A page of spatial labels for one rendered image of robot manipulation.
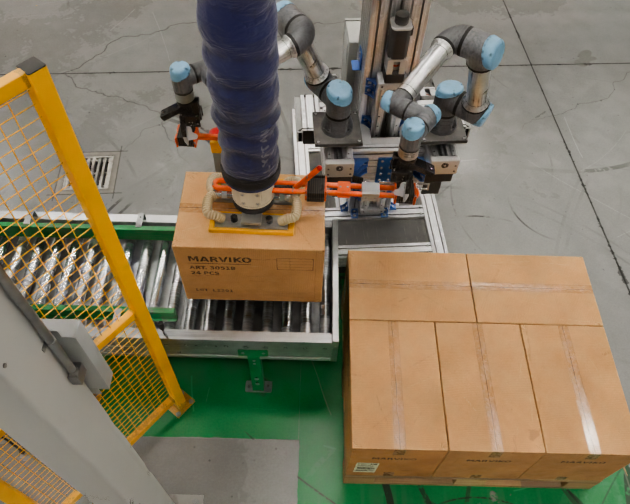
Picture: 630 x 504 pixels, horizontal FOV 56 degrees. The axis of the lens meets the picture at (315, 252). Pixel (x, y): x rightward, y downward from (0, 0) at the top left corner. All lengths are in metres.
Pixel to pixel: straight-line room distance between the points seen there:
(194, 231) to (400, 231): 1.50
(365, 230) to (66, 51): 2.99
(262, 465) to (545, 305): 1.58
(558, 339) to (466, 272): 0.52
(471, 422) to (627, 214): 2.20
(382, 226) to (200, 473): 1.68
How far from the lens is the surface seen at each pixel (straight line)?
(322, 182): 2.33
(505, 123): 4.66
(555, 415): 2.79
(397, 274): 2.92
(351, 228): 3.48
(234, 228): 2.35
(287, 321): 2.74
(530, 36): 5.60
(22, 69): 1.53
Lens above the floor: 2.96
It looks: 55 degrees down
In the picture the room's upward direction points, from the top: 3 degrees clockwise
